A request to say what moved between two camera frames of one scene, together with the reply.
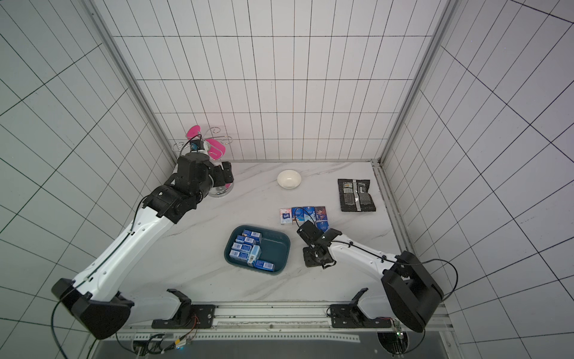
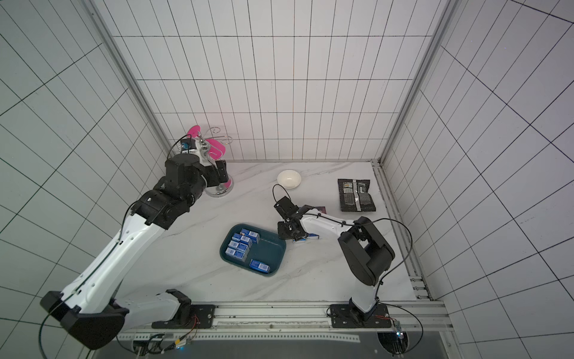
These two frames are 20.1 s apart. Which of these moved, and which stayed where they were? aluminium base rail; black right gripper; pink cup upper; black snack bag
Moved: black right gripper
Stayed: pink cup upper; aluminium base rail; black snack bag
